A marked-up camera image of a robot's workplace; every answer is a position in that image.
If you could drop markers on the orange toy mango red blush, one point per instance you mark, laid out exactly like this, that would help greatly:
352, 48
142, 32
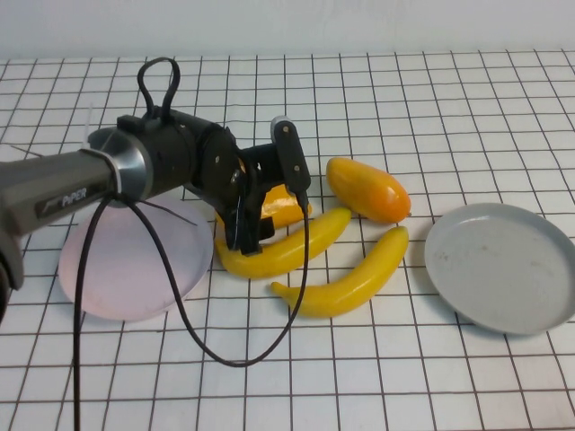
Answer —
366, 188

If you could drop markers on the grey round plate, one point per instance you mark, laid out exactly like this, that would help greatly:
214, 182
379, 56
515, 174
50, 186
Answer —
498, 269

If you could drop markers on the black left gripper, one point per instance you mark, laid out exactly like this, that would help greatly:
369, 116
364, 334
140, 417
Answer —
253, 175

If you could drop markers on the yellow toy banana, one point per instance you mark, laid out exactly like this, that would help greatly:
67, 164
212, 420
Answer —
278, 257
350, 287

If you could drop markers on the yellow-orange toy mango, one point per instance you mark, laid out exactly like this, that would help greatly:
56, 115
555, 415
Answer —
283, 206

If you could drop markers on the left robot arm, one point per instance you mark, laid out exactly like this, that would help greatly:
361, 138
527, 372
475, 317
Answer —
54, 197

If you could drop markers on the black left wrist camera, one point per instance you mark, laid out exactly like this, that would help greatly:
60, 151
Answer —
292, 152

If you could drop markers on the pink round plate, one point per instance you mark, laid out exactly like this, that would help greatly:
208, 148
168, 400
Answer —
126, 278

